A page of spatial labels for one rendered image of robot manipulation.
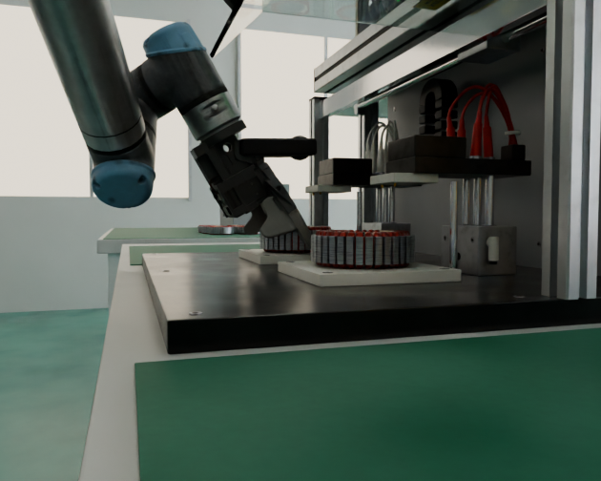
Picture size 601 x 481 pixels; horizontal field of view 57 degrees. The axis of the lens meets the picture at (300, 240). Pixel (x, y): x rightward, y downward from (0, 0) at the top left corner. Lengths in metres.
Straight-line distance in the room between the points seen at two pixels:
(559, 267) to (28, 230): 5.05
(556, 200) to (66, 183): 4.98
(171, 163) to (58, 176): 0.97
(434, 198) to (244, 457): 0.79
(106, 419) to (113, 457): 0.04
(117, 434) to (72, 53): 0.46
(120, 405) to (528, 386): 0.20
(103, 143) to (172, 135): 4.64
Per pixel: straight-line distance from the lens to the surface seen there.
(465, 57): 0.74
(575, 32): 0.50
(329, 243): 0.56
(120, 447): 0.24
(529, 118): 0.78
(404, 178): 0.59
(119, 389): 0.30
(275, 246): 0.79
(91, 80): 0.65
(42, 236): 5.33
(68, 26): 0.62
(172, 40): 0.80
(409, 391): 0.29
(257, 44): 5.65
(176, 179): 5.30
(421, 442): 0.23
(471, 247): 0.64
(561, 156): 0.49
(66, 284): 5.34
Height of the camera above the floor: 0.84
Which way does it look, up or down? 3 degrees down
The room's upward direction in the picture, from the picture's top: straight up
